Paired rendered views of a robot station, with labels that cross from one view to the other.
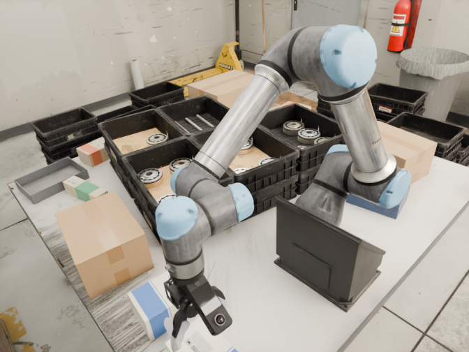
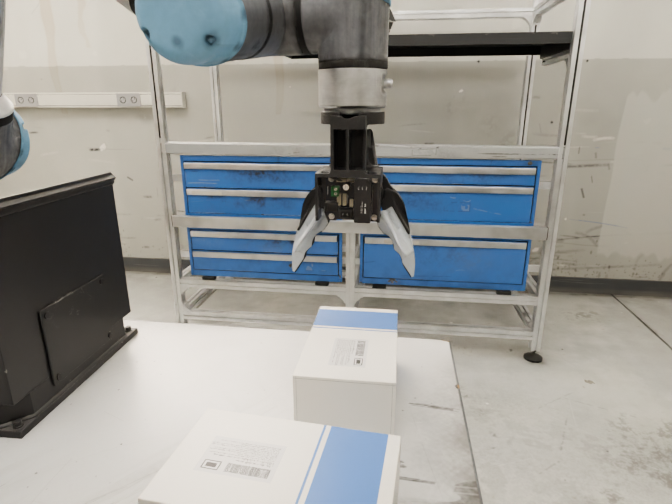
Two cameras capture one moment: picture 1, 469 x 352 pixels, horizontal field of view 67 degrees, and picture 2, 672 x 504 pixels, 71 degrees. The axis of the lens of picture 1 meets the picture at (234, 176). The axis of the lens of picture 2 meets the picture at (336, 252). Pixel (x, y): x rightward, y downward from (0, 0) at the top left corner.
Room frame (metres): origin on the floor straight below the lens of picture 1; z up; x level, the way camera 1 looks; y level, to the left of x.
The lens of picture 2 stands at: (0.88, 0.50, 1.09)
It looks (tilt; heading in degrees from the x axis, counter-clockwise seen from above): 17 degrees down; 228
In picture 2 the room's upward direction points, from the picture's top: straight up
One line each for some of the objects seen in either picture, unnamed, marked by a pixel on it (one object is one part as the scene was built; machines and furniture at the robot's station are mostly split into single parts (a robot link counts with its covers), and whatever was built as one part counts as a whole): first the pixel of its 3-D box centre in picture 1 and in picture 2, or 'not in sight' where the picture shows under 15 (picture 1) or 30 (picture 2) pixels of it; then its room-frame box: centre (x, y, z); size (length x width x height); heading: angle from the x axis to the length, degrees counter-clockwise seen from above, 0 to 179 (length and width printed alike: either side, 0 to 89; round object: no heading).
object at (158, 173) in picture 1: (149, 175); not in sight; (1.20, 0.34, 0.86); 0.10 x 0.10 x 0.01
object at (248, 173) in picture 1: (241, 145); not in sight; (1.28, -0.04, 0.92); 0.40 x 0.30 x 0.02; 29
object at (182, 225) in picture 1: (180, 228); (350, 13); (0.50, 0.11, 1.18); 0.09 x 0.08 x 0.11; 123
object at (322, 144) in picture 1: (298, 126); not in sight; (1.43, -0.30, 0.92); 0.40 x 0.30 x 0.02; 29
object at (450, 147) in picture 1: (415, 157); not in sight; (1.96, -1.20, 0.37); 0.40 x 0.30 x 0.45; 40
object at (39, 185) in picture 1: (52, 179); not in sight; (1.44, 0.87, 0.73); 0.27 x 0.20 x 0.05; 135
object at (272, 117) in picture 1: (297, 136); not in sight; (1.43, -0.30, 0.87); 0.40 x 0.30 x 0.11; 29
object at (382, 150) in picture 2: not in sight; (352, 149); (-0.53, -0.94, 0.91); 1.70 x 0.10 x 0.05; 130
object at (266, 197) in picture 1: (243, 177); not in sight; (1.28, -0.04, 0.76); 0.40 x 0.30 x 0.12; 29
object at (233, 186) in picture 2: not in sight; (262, 220); (-0.25, -1.23, 0.60); 0.72 x 0.03 x 0.56; 130
